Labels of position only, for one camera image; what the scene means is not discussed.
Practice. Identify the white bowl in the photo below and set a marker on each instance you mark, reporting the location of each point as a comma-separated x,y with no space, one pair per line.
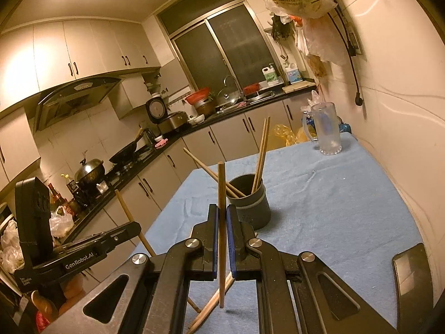
195,119

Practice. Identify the tan mesh bag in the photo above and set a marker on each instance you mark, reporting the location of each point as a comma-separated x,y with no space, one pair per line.
317,66

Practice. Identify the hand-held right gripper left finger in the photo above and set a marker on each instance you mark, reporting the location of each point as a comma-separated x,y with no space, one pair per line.
205,243

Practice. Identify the white bottle green label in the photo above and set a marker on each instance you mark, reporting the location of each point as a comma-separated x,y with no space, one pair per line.
270,76

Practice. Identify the person's left hand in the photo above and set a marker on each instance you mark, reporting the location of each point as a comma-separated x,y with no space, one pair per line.
73,287

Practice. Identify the wooden cutting board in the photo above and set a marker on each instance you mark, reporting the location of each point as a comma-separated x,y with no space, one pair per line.
298,87

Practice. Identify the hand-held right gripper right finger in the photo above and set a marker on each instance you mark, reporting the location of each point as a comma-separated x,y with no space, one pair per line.
240,247

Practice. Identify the clear plastic bag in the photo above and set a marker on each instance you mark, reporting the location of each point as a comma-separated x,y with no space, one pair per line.
10,247

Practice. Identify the oil bottle yellow cap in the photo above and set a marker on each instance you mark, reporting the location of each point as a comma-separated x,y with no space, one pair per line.
72,184

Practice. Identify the long wooden chopstick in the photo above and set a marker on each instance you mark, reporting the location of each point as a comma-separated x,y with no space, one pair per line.
205,315
266,142
260,153
230,191
221,188
205,167
130,215

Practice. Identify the dark electric kettle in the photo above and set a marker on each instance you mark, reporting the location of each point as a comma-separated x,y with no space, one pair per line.
147,137

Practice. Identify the frosted glass mug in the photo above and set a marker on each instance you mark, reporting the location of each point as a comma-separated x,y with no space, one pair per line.
328,135

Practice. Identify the wall power socket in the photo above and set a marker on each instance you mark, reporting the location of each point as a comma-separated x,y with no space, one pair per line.
356,41

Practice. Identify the dark grey utensil holder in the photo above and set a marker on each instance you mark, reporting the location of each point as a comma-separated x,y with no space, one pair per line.
255,212

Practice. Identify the blue tablecloth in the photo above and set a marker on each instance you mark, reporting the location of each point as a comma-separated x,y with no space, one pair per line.
330,208

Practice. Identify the black kitchen countertop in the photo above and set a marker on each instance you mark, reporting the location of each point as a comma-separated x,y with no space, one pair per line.
153,155

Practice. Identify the blue printed package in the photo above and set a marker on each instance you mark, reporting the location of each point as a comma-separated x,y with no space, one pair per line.
345,128

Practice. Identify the black wok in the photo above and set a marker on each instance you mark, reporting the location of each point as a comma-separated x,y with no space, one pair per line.
123,153

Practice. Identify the glass pot lid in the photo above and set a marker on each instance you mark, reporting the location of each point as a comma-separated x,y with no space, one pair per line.
227,98

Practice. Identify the yellow plastic bag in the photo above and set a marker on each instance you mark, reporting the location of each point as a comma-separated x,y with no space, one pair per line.
286,134

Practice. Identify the white wall kitchen cabinets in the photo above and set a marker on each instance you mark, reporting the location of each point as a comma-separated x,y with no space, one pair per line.
87,45

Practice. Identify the dark sauce bottle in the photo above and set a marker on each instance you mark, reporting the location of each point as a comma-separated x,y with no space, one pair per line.
55,196

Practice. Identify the black range hood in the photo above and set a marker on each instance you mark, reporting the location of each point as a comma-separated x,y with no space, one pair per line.
76,94

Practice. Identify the dark cooking pot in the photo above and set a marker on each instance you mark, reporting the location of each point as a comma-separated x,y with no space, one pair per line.
205,109

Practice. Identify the steel pot with lid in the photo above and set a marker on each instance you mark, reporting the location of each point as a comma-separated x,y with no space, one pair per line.
89,172

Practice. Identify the silver rice cooker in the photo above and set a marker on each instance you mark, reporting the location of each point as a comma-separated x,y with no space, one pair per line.
156,111

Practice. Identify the knotted white plastic bag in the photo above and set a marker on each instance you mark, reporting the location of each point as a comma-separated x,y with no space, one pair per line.
62,222

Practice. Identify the dark kitchen window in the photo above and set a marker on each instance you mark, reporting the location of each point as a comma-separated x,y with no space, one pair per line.
222,48

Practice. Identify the small red basin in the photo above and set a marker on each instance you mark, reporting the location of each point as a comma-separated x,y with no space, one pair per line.
251,89

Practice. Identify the large red basin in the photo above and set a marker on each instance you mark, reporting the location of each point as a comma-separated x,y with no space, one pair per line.
198,95

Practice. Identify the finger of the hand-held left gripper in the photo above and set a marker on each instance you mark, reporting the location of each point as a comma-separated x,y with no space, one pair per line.
125,235

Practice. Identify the black gas stove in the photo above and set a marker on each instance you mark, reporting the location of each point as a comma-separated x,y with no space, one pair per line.
135,161

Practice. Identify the pink cloth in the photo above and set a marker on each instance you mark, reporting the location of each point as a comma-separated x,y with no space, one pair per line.
161,142

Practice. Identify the chrome kitchen faucet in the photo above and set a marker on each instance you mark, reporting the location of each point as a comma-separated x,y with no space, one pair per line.
239,87

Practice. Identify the small white plastic bag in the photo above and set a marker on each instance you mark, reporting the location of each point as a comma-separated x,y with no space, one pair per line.
314,99

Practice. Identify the crumpled white plastic bag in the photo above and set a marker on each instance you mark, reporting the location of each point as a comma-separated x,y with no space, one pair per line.
320,38

